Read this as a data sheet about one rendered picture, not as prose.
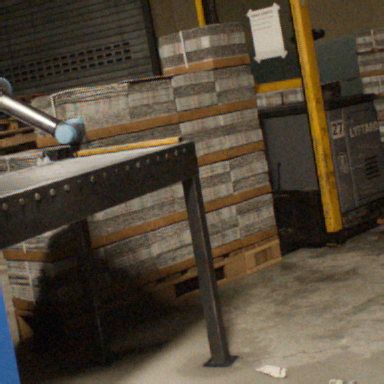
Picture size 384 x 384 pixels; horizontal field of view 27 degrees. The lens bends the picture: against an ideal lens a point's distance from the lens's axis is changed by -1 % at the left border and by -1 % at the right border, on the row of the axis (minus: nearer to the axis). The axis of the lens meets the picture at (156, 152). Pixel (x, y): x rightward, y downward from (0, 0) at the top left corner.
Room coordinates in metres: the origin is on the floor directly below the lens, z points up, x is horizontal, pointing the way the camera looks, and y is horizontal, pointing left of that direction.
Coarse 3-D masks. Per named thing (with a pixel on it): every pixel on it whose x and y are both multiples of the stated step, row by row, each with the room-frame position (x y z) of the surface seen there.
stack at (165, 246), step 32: (160, 128) 3.77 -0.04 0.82; (192, 128) 3.91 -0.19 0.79; (0, 160) 3.45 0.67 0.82; (32, 160) 3.27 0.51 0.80; (160, 192) 3.71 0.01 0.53; (224, 192) 4.00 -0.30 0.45; (96, 224) 3.45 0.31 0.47; (128, 224) 3.57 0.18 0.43; (224, 224) 3.97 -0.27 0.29; (96, 256) 3.44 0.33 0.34; (128, 256) 3.55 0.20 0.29; (160, 256) 3.68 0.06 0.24; (192, 256) 3.81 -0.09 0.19; (224, 256) 4.02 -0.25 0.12; (32, 288) 3.41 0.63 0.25; (64, 288) 3.31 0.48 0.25; (160, 288) 3.65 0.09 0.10; (32, 320) 3.44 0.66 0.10; (64, 320) 3.28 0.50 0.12; (128, 320) 3.50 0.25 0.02
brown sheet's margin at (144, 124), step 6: (174, 114) 3.83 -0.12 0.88; (144, 120) 3.70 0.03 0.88; (150, 120) 3.72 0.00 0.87; (156, 120) 3.75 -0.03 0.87; (162, 120) 3.77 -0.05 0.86; (168, 120) 3.80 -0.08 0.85; (174, 120) 3.82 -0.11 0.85; (138, 126) 3.67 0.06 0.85; (144, 126) 3.70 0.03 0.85; (150, 126) 3.72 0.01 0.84; (156, 126) 3.75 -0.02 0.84
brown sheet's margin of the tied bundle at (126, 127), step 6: (114, 126) 3.57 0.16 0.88; (120, 126) 3.59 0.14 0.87; (126, 126) 3.62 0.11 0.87; (132, 126) 3.64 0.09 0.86; (90, 132) 3.48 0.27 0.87; (96, 132) 3.50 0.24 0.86; (102, 132) 3.52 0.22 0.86; (108, 132) 3.55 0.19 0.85; (114, 132) 3.57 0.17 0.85; (120, 132) 3.59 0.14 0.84; (90, 138) 3.48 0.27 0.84; (96, 138) 3.50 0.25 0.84
